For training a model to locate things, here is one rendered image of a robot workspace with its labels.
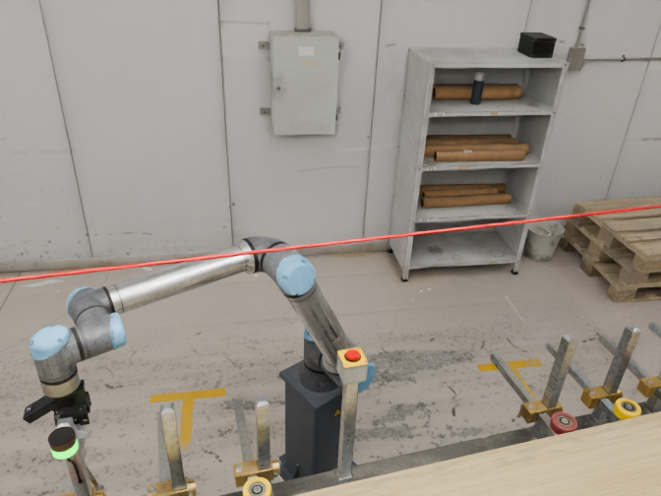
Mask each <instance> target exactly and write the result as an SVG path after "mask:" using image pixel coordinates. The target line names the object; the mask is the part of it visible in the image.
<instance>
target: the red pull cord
mask: <svg viewBox="0 0 661 496"><path fill-rule="evenodd" d="M656 208H661V205H656V206H647V207H638V208H629V209H620V210H611V211H603V212H594V213H586V214H577V215H568V216H559V217H542V218H534V219H525V220H516V221H508V222H499V223H490V224H481V225H472V226H464V227H455V228H446V229H437V230H429V231H420V232H411V233H402V234H394V235H385V236H376V237H367V238H358V239H350V240H341V241H333V242H324V243H315V244H306V245H297V246H288V247H279V248H271V249H263V250H254V251H245V252H236V253H227V254H218V255H209V256H201V257H193V258H184V259H175V260H166V261H157V262H148V263H140V264H131V265H122V266H114V267H105V268H96V269H87V270H78V271H70V272H61V273H52V274H43V275H35V276H26V277H17V278H8V279H0V283H1V282H10V281H19V280H28V279H44V278H53V277H62V276H69V275H78V274H87V273H96V272H104V271H113V270H122V269H131V268H138V267H147V266H156V265H165V264H174V263H182V262H191V261H200V260H208V259H216V258H225V257H234V256H243V255H251V254H260V253H268V252H277V251H285V250H294V249H303V248H312V247H320V246H329V245H337V244H346V243H354V242H363V241H372V240H381V239H389V238H397V237H406V236H415V235H423V234H432V233H441V232H450V231H459V230H466V229H475V228H484V227H493V226H501V225H510V224H519V223H528V222H535V221H544V220H553V219H562V218H570V217H587V216H596V215H604V214H612V213H621V212H630V211H638V210H647V209H656Z"/></svg>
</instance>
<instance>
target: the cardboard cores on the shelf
mask: <svg viewBox="0 0 661 496"><path fill-rule="evenodd" d="M472 88H473V84H439V85H433V90H432V98H433V99H471V94H472ZM521 96H522V87H521V86H519V85H518V84H484V86H483V92H482V96H481V99H519V98H521ZM528 153H529V145H528V144H527V143H525V144H519V143H518V142H517V138H512V137H511V135H427V136H426V144H425V152H424V156H433V157H434V162H442V161H506V160H524V158H525V155H528ZM505 192H506V184H505V183H498V184H450V185H420V189H419V195H421V200H420V205H421V208H422V209H423V208H439V207H457V206H475V205H493V204H509V203H510V202H511V193H505Z"/></svg>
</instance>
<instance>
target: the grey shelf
mask: <svg viewBox="0 0 661 496"><path fill-rule="evenodd" d="M568 66H569V63H568V62H566V61H564V60H561V59H559V58H557V57H555V56H553V57H552V58H530V57H528V56H526V55H524V54H522V53H520V52H518V51H517V48H466V47H409V48H408V58H407V67H406V77H405V87H404V96H403V106H402V115H401V124H400V134H399V143H398V153H397V163H396V172H395V181H394V191H393V200H392V210H391V228H390V235H394V234H402V233H411V232H420V231H429V230H437V229H446V228H455V227H464V226H472V225H481V224H490V223H499V222H508V221H516V220H525V219H531V215H532V211H533V207H534V203H535V199H536V195H537V191H538V187H539V183H540V179H541V175H542V171H543V167H544V163H545V159H546V155H547V151H548V147H549V143H550V139H551V135H552V131H553V127H554V123H555V119H556V115H557V111H558V107H559V103H560V99H561V95H562V91H563V87H564V83H565V78H566V74H567V70H568ZM525 68H526V70H525ZM533 68H534V69H533ZM476 72H482V73H485V78H484V84H518V85H519V86H522V96H521V98H519V99H481V102H480V104H479V105H474V104H471V103H470V99H433V98H432V90H433V85H439V84H473V82H474V78H475V73H476ZM524 73H525V75H524ZM523 78H524V80H523ZM529 80H530V81H529ZM522 82H523V84H522ZM430 85H431V86H430ZM515 116H516V117H515ZM521 116H522V117H521ZM514 120H515V122H514ZM513 124H514V127H513ZM520 127H521V128H520ZM512 129H513V130H512ZM518 130H519V131H518ZM511 134H512V136H511V137H512V138H517V140H518V143H519V144H525V143H527V144H528V145H529V153H528V155H525V158H524V160H506V161H442V162H434V157H433V156H424V152H425V144H426V136H427V135H511ZM423 136H424V137H423ZM423 139H424V140H423ZM421 152H422V153H421ZM504 172H505V173H504ZM503 176H504V178H503ZM502 181H503V183H505V184H506V192H505V193H511V202H510V203H509V204H493V205H475V206H457V207H439V208H423V209H422V208H421V205H420V200H421V195H419V189H420V185H450V184H498V183H502ZM507 185H508V186H507ZM416 191H417V192H416ZM416 194H417V195H416ZM494 219H495V220H494ZM529 224H530V222H528V223H519V224H510V225H501V226H493V230H492V227H484V228H475V229H466V230H459V231H450V232H441V233H432V234H423V235H415V236H406V237H397V238H389V247H388V253H394V255H395V256H396V258H397V260H398V262H399V264H400V266H401V268H402V277H401V280H402V282H406V281H408V273H409V269H422V268H429V267H457V266H473V265H489V264H504V263H515V265H514V269H513V270H511V273H512V274H513V275H517V274H518V267H519V263H520V259H521V255H522V251H523V247H524V243H525V239H526V235H527V231H528V227H529Z"/></svg>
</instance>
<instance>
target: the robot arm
mask: <svg viewBox="0 0 661 496"><path fill-rule="evenodd" d="M288 246H289V245H288V244H287V243H285V242H284V241H282V240H279V239H276V238H272V237H263V236H255V237H248V238H244V239H241V240H239V241H238V242H237V244H236V246H234V247H231V248H228V249H225V250H222V251H218V252H215V253H212V254H210V255H218V254H227V253H236V252H245V251H254V250H263V249H271V248H279V247H288ZM207 256H209V255H207ZM243 272H245V273H247V274H249V275H251V274H254V273H258V272H262V273H266V274H267V275H268V276H269V277H270V278H271V279H272V280H273V281H274V282H275V283H276V284H277V286H278V288H279V289H280V291H281V292H282V294H283V295H284V296H285V297H286V298H287V300H288V301H289V303H290V305H291V306H292V308H293V309H294V311H295V312H296V314H297V315H298V317H299V319H300V320H301V322H302V323H303V325H304V326H305V331H304V361H303V362H302V364H301V366H300V368H299V373H298V378H299V381H300V383H301V385H302V386H303V387H304V388H306V389H307V390H309V391H312V392H316V393H327V392H331V391H333V390H335V389H337V388H338V387H340V388H341V389H342V388H343V384H342V381H341V379H340V377H339V374H338V372H337V370H336V364H337V352H338V351H339V350H344V349H349V348H355V347H359V346H358V344H357V343H356V342H355V341H353V340H351V339H349V338H348V337H347V335H346V333H345V332H344V330H343V328H342V326H341V325H340V324H339V322H338V320H337V318H336V317H335V315H334V313H333V311H332V309H331V307H330V305H329V303H328V301H327V300H326V298H325V296H324V294H323V293H322V291H321V289H320V287H319V285H318V284H317V282H316V280H315V277H316V271H315V268H314V267H313V265H312V264H311V263H310V261H309V260H308V259H306V258H305V257H303V256H302V255H300V254H299V253H298V252H297V251H295V250H285V251H277V252H268V253H260V254H251V255H243V256H234V257H225V258H216V259H208V260H200V261H191V262H184V263H181V264H178V265H175V266H171V267H168V268H165V269H162V270H159V271H156V272H152V273H149V274H146V275H143V276H140V277H136V278H133V279H128V280H125V281H121V282H118V283H115V284H112V285H110V286H104V287H100V288H97V289H95V288H93V287H90V286H81V287H79V288H77V289H75V290H74V291H72V292H71V293H70V295H69V296H68V298H67V301H66V307H67V310H68V314H69V316H70V317H71V318H72V320H73V322H74V324H75V327H72V328H69V329H67V328H66V327H64V326H62V325H54V326H48V327H45V328H43V329H41V330H39V331H38V332H36V333H35V334H34V335H33V336H32V338H31V339H30V355H31V357H32V359H33V362H34V365H35V368H36V372H37V375H38V379H39V383H40V386H41V389H42V392H43V393H44V394H45V396H43V397H42V398H40V399H38V400H37V401H35V402H34V403H31V404H30V405H28V406H26V408H25V411H24V416H23V420H24V421H26V422H28V423H29V424H31V423H33V422H34V421H36V420H37V419H39V418H41V417H42V416H43V415H45V414H46V413H48V412H50V411H51V410H52V411H54V421H55V425H56V426H57V420H58V419H61V418H67V417H73V420H74V424H75V428H76V431H77V435H78V438H79V439H81V438H84V437H86V436H87V432H86V431H80V430H81V429H83V428H85V427H87V426H88V424H90V420H89V416H88V413H89V412H90V406H91V401H90V394H89V391H87V392H86V391H85V381H84V380H80V376H79V372H78V367H77V363H79V362H81V361H84V360H87V359H90V358H92V357H95V356H98V355H101V354H103V353H105V352H108V351H111V350H113V349H114V350H116V349H117V348H119V347H121V346H123V345H125V344H126V341H127V339H126V333H125V329H124V326H123V323H122V320H121V317H120V315H119V314H122V313H125V312H128V311H131V310H134V309H136V308H139V307H142V306H145V305H148V304H151V303H154V302H156V301H159V300H162V299H165V298H168V297H171V296H174V295H176V294H179V293H182V292H185V291H188V290H191V289H194V288H197V287H200V286H203V285H206V284H209V283H212V282H215V281H217V280H220V279H225V278H228V277H231V276H234V275H237V274H240V273H243ZM366 359H367V358H366ZM367 361H368V372H367V381H365V382H359V388H358V394H360V393H362V392H363V391H364V390H366V389H367V388H368V387H369V385H370V384H371V382H372V381H373V380H374V378H375V375H376V367H375V366H374V364H373V363H372V362H371V361H370V360H368V359H367ZM85 419H87V421H85Z"/></svg>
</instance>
